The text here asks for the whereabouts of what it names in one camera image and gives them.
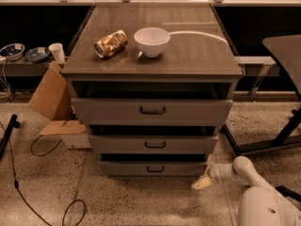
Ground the grey drawer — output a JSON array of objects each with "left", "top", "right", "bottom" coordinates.
[
  {"left": 71, "top": 98, "right": 232, "bottom": 126},
  {"left": 100, "top": 161, "right": 207, "bottom": 176},
  {"left": 88, "top": 136, "right": 218, "bottom": 155}
]

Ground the grey middle drawer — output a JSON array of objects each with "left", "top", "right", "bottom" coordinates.
[{"left": 88, "top": 136, "right": 218, "bottom": 155}]

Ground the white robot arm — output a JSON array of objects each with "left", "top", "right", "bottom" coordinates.
[{"left": 191, "top": 156, "right": 301, "bottom": 226}]

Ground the blue patterned bowl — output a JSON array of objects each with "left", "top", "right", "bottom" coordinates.
[
  {"left": 0, "top": 43, "right": 24, "bottom": 61},
  {"left": 25, "top": 47, "right": 50, "bottom": 63}
]

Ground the dark side table top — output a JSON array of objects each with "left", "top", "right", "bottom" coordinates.
[{"left": 262, "top": 35, "right": 301, "bottom": 96}]

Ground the crushed gold soda can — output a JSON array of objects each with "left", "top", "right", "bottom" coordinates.
[{"left": 94, "top": 30, "right": 128, "bottom": 58}]

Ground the blue patterned bowl left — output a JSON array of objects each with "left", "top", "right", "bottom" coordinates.
[{"left": 0, "top": 43, "right": 24, "bottom": 61}]

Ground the blue patterned bowl right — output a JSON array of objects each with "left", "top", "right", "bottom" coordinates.
[{"left": 25, "top": 47, "right": 50, "bottom": 63}]

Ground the brown cardboard box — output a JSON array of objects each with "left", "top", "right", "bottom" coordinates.
[{"left": 28, "top": 61, "right": 86, "bottom": 136}]

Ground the grey drawer cabinet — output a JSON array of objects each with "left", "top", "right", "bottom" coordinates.
[{"left": 62, "top": 2, "right": 243, "bottom": 164}]

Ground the grey wall ledge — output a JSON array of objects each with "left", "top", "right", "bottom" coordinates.
[{"left": 0, "top": 57, "right": 55, "bottom": 77}]

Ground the grey bottom drawer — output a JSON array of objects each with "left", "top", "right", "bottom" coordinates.
[{"left": 100, "top": 161, "right": 207, "bottom": 176}]

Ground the grey top drawer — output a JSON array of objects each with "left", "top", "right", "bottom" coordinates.
[{"left": 71, "top": 98, "right": 232, "bottom": 126}]

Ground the white paper cup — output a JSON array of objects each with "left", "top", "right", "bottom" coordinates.
[{"left": 49, "top": 42, "right": 65, "bottom": 64}]

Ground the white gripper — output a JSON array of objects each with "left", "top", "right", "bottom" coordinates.
[{"left": 191, "top": 163, "right": 236, "bottom": 190}]

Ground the black table base frame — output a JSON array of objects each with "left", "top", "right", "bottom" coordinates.
[{"left": 221, "top": 107, "right": 301, "bottom": 156}]

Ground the black floor cable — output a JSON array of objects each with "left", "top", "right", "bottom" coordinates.
[{"left": 0, "top": 120, "right": 87, "bottom": 226}]

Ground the white bowl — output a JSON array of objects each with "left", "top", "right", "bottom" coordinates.
[{"left": 134, "top": 27, "right": 170, "bottom": 57}]

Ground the black stand leg left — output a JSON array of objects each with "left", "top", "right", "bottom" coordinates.
[{"left": 0, "top": 114, "right": 21, "bottom": 159}]

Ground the black caster foot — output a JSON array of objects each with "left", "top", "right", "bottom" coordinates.
[{"left": 276, "top": 186, "right": 301, "bottom": 202}]

